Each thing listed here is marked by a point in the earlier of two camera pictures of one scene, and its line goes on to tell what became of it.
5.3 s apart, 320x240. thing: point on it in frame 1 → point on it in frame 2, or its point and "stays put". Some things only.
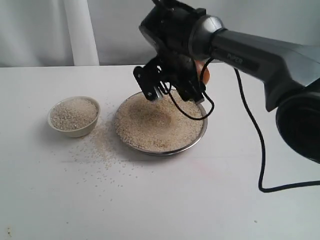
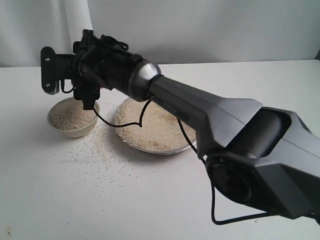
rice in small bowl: (73, 113) stays put
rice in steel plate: (158, 126) stays put
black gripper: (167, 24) → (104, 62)
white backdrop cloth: (64, 33) stays put
